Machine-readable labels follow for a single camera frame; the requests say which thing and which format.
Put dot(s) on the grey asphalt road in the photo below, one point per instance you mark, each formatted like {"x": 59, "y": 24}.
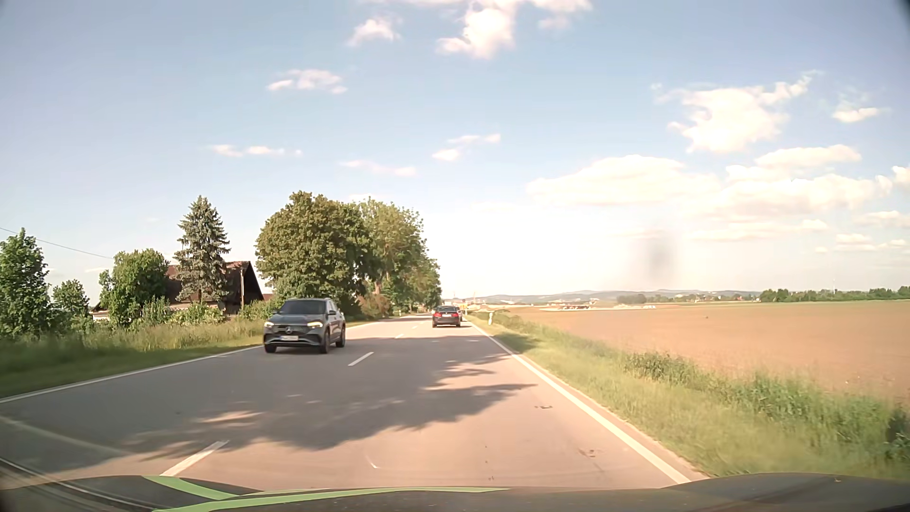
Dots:
{"x": 398, "y": 419}

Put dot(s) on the dark car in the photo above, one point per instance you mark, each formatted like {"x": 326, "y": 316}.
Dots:
{"x": 446, "y": 316}

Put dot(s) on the road markings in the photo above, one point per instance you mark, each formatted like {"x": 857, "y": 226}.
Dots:
{"x": 604, "y": 421}

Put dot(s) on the brown bare field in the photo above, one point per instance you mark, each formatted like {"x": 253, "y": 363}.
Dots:
{"x": 746, "y": 338}

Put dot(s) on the grey car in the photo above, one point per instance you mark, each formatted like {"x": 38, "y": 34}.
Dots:
{"x": 304, "y": 325}

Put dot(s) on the tall spruce tree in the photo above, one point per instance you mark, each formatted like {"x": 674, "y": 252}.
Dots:
{"x": 202, "y": 249}

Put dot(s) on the slender leafy tree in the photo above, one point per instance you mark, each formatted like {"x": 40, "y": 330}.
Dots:
{"x": 21, "y": 284}

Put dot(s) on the grass verge with bushes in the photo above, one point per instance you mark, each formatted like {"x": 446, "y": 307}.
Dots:
{"x": 106, "y": 352}

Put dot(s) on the brown wooden barn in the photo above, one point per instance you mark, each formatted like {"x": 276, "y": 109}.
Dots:
{"x": 238, "y": 284}

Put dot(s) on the round leafy tree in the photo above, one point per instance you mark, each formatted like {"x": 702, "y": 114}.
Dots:
{"x": 133, "y": 281}

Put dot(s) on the distant row of trees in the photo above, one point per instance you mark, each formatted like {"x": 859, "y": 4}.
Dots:
{"x": 832, "y": 294}

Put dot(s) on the car's own bonnet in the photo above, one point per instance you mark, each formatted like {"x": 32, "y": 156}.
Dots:
{"x": 497, "y": 498}

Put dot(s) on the group of large leafy trees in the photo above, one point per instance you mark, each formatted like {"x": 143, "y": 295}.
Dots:
{"x": 341, "y": 249}

